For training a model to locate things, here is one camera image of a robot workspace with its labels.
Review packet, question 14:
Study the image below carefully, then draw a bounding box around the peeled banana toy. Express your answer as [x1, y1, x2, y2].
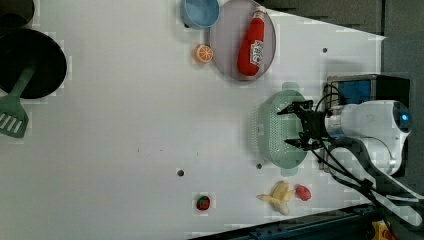
[257, 181, 295, 216]

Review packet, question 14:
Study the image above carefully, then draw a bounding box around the pink strawberry toy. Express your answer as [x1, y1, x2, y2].
[295, 185, 312, 201]

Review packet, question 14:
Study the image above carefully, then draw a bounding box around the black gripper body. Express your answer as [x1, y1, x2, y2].
[298, 100, 330, 150]

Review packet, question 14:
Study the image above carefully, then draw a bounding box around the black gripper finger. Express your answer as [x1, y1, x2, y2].
[285, 139, 304, 148]
[278, 104, 300, 115]

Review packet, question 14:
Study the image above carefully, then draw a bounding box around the blue cup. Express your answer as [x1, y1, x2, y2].
[180, 0, 220, 29]

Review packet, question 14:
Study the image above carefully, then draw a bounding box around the orange slice toy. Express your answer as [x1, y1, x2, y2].
[193, 44, 214, 64]

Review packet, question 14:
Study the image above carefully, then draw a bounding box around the black round pan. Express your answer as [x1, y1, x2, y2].
[0, 29, 67, 99]

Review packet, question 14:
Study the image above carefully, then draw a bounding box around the mint green strainer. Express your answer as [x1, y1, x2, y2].
[251, 82, 307, 177]

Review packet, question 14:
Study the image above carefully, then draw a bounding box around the small red strawberry toy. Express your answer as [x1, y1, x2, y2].
[196, 195, 211, 211]

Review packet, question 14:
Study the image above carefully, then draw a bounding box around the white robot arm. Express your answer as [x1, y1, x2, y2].
[277, 100, 412, 175]

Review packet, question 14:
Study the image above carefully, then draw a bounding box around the grey oval plate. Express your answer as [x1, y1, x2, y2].
[209, 0, 276, 81]

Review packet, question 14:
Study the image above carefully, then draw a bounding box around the black toaster oven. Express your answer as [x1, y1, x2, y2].
[324, 74, 410, 175]

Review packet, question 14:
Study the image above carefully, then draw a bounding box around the red ketchup bottle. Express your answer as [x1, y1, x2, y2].
[237, 6, 266, 76]

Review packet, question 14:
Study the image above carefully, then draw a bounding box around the green slotted spatula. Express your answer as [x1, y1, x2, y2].
[0, 66, 36, 138]

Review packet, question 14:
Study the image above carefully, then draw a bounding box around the blue metal frame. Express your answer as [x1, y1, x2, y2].
[191, 204, 380, 240]

